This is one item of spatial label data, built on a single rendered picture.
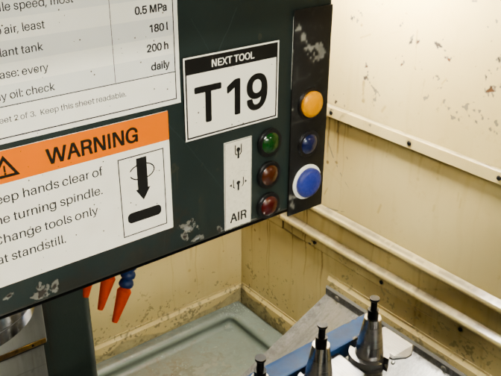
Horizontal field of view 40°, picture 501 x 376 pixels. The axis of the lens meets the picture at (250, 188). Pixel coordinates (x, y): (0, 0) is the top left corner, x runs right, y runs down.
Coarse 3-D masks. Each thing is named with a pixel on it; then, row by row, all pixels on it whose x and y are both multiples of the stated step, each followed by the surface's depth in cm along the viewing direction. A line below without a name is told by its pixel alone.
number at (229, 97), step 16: (272, 64) 60; (224, 80) 57; (240, 80) 58; (256, 80) 59; (224, 96) 58; (240, 96) 59; (256, 96) 60; (224, 112) 58; (240, 112) 59; (256, 112) 61
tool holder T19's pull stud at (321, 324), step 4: (320, 324) 98; (324, 324) 98; (320, 328) 97; (324, 328) 97; (320, 332) 98; (324, 332) 98; (316, 336) 99; (320, 336) 98; (324, 336) 98; (316, 340) 98; (320, 340) 98; (324, 340) 98; (316, 344) 99; (320, 344) 98; (324, 344) 98
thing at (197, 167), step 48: (192, 0) 53; (240, 0) 56; (288, 0) 59; (192, 48) 54; (288, 48) 61; (288, 96) 63; (192, 144) 58; (288, 144) 65; (192, 192) 60; (144, 240) 58; (192, 240) 62; (0, 288) 51; (48, 288) 54
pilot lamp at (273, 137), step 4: (268, 136) 62; (272, 136) 62; (276, 136) 63; (264, 140) 62; (268, 140) 62; (272, 140) 62; (276, 140) 63; (264, 144) 62; (268, 144) 62; (272, 144) 62; (276, 144) 63; (264, 148) 62; (268, 148) 62; (272, 148) 63; (276, 148) 63; (268, 152) 63
